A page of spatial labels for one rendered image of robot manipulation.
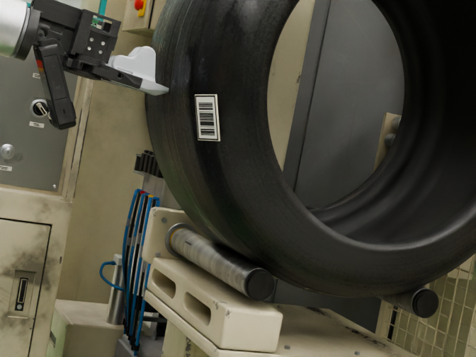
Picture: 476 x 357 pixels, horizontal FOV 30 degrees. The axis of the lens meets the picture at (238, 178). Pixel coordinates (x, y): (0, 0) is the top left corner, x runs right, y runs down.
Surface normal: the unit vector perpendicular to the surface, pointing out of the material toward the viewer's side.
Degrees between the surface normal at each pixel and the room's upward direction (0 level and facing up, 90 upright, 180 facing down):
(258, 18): 87
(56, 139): 90
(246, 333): 90
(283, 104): 90
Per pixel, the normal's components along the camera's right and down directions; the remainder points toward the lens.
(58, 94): 0.40, 0.16
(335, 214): 0.33, -0.05
